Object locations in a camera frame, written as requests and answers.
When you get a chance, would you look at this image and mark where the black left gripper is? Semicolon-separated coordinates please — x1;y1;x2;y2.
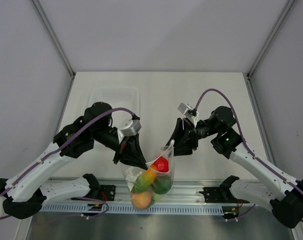
92;126;149;170

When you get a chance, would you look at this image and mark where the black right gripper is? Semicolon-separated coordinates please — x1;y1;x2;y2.
163;117;220;158

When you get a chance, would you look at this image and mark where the red toy apple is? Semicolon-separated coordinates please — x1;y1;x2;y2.
152;156;169;173

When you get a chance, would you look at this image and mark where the orange green toy mango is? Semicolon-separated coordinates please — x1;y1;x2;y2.
131;169;157;194

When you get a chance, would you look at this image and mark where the clear zip top bag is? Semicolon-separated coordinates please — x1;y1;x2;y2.
120;140;175;210

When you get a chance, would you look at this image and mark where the green toy lime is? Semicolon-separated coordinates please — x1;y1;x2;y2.
151;175;173;195

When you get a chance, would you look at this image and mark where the orange toy peach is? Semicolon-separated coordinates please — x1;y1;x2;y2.
131;191;152;209

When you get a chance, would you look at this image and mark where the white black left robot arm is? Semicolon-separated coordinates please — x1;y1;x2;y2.
0;102;148;220

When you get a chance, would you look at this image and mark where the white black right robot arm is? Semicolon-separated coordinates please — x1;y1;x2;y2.
168;103;303;229

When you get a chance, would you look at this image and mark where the white perforated plastic basket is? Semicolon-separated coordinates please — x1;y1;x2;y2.
87;86;141;117

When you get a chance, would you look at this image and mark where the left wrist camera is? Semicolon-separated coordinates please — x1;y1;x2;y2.
117;118;142;143

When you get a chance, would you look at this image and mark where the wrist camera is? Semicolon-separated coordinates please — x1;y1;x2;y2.
177;103;199;127
117;118;142;143

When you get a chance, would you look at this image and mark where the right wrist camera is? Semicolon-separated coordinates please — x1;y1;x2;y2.
177;103;199;127

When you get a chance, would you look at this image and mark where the aluminium rail frame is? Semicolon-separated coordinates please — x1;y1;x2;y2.
15;0;303;240

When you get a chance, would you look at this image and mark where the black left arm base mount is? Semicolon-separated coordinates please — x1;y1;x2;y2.
80;173;116;202

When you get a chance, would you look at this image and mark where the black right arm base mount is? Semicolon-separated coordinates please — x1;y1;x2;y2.
199;175;250;204

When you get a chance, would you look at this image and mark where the white slotted cable duct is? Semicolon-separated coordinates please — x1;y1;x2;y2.
41;202;224;216

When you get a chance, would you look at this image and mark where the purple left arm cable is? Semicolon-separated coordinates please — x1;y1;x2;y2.
0;107;141;221

